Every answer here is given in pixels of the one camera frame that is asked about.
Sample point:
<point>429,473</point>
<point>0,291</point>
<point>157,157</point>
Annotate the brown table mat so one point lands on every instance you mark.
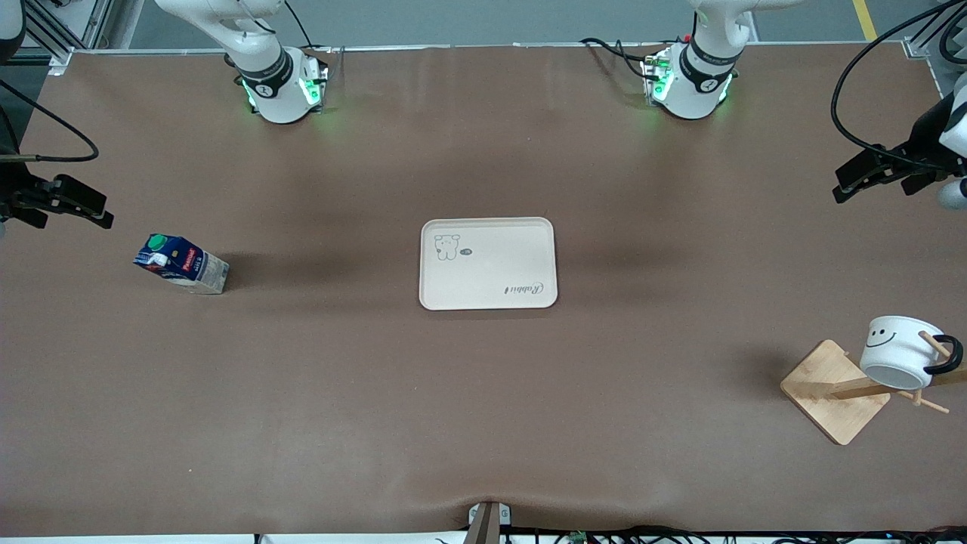
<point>483,415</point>

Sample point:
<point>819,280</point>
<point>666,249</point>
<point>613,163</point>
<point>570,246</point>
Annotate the aluminium frame profile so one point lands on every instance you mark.
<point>68,38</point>
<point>918,47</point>

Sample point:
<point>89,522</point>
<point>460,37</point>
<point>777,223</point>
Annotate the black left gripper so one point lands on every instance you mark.
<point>920,141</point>

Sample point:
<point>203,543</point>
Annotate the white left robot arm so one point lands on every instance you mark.
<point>699,75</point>

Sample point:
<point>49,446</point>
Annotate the blue milk carton green cap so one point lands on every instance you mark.
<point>185,264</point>

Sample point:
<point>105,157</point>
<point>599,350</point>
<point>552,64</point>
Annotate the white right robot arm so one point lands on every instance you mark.
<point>276,83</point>

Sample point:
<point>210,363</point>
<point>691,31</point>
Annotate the wooden mug stand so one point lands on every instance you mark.
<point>831,393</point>

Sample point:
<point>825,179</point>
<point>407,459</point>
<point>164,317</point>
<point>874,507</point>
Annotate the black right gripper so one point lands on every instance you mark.
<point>12,190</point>

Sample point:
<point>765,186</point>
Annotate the small green circuit board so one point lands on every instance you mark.
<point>579,537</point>

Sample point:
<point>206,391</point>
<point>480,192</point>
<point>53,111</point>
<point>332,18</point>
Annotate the beige plastic tray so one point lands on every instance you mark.
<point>491,264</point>

